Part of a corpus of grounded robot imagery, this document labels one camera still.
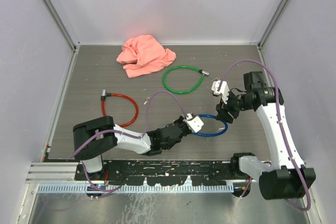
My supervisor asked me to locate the red cable lock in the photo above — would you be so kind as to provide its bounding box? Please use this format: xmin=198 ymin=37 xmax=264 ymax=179
xmin=100 ymin=89 xmax=139 ymax=127

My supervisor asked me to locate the blue cable lock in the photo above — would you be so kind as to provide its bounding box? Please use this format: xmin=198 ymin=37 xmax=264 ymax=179
xmin=194 ymin=114 xmax=228 ymax=137

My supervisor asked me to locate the slotted cable duct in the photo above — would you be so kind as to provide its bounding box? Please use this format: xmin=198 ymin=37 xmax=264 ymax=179
xmin=37 ymin=183 xmax=234 ymax=194

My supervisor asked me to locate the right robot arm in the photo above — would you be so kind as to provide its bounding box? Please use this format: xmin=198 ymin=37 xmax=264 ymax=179
xmin=211 ymin=71 xmax=316 ymax=200

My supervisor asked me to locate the pink cloth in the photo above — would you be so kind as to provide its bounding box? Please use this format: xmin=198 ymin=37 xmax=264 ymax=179
xmin=116 ymin=35 xmax=176 ymax=78

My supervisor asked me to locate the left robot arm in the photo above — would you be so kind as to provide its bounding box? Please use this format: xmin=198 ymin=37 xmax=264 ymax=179
xmin=70 ymin=113 xmax=204 ymax=180

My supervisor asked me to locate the green cable lock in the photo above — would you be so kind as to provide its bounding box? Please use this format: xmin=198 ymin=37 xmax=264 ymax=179
xmin=162 ymin=65 xmax=209 ymax=94

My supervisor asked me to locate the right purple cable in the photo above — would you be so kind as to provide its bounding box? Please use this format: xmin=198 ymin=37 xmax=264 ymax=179
xmin=220 ymin=59 xmax=312 ymax=211

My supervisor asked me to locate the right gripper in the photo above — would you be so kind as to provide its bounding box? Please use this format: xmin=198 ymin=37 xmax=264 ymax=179
xmin=215 ymin=89 xmax=253 ymax=124

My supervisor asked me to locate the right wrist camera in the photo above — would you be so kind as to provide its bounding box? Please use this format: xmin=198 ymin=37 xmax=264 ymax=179
xmin=211 ymin=80 xmax=230 ymax=104

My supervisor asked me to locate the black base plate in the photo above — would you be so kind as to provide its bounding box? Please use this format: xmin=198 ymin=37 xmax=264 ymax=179
xmin=88 ymin=159 xmax=248 ymax=186

